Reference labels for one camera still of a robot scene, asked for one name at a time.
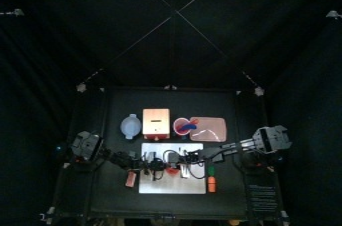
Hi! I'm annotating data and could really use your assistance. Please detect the wooden drawer box red front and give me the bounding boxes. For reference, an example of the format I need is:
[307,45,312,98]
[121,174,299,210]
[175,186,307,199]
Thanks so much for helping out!
[141,108,171,142]

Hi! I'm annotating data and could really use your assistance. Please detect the pale blue bowl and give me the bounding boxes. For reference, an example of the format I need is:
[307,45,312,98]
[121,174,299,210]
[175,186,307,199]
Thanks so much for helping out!
[118,113,142,140]

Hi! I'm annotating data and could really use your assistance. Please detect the white cutting board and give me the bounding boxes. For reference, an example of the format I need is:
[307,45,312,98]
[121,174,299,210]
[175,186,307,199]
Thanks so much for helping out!
[137,142,208,195]

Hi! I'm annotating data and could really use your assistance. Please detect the small pink rectangular block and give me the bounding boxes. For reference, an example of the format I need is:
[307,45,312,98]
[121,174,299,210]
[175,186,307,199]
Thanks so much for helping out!
[124,171,137,188]

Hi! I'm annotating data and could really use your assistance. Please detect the orange toy carrot green top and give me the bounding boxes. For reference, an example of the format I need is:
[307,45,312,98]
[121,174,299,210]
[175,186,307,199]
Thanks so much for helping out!
[205,165,217,194]

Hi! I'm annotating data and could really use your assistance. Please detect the pink tray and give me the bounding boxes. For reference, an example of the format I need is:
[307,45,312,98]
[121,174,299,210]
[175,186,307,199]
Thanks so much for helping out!
[188,116,228,143]

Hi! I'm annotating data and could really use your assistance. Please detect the red plastic cup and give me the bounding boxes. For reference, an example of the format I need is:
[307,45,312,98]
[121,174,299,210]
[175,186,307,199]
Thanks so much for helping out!
[172,117,193,136]

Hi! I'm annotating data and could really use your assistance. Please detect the blue tool with red tip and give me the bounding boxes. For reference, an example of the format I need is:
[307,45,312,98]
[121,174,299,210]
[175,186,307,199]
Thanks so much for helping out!
[181,119,200,132]

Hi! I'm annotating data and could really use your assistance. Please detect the thin vertical frame pole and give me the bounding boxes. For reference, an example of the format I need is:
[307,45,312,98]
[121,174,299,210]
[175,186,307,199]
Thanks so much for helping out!
[169,0,177,88]

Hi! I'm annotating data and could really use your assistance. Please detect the thin diagonal brace wire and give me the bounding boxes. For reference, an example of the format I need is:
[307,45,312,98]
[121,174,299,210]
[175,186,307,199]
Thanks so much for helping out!
[80,0,236,88]
[124,0,260,92]

